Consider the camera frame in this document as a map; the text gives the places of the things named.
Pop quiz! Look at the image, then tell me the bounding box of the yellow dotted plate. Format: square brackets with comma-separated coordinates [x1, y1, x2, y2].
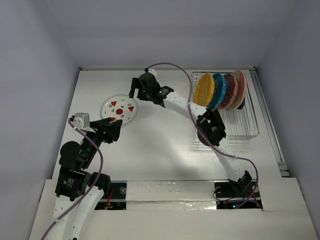
[194, 73, 215, 107]

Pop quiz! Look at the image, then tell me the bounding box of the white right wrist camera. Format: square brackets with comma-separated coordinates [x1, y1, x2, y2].
[144, 67, 158, 77]

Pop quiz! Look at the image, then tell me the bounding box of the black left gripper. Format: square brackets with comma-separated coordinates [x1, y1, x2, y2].
[81, 116, 122, 167]

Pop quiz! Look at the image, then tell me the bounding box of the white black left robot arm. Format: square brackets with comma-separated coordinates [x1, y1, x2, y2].
[42, 113, 123, 240]

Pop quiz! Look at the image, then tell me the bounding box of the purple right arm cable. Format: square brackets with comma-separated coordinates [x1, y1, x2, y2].
[144, 62, 259, 210]

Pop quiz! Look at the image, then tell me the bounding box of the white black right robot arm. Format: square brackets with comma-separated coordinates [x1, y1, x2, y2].
[128, 72, 252, 197]

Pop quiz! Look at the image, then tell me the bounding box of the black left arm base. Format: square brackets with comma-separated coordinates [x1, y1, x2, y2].
[95, 181, 127, 211]

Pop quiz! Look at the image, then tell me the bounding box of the maroon dotted plate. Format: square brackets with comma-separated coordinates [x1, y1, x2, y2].
[218, 73, 238, 109]

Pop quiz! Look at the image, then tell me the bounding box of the pink plate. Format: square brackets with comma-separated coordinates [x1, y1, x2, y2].
[227, 70, 248, 110]

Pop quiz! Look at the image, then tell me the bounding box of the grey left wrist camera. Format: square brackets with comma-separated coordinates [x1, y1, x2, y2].
[71, 112, 90, 130]

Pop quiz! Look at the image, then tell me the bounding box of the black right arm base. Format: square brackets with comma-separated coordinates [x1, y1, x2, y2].
[214, 181, 256, 199]

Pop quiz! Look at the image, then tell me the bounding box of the clear wire dish rack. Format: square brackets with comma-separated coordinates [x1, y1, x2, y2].
[191, 71, 260, 142]

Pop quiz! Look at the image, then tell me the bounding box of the blue dotted plate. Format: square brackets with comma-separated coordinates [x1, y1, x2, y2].
[208, 73, 227, 108]

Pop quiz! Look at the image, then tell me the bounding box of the white watermelon pattern plate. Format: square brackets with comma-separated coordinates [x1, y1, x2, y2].
[100, 94, 138, 125]

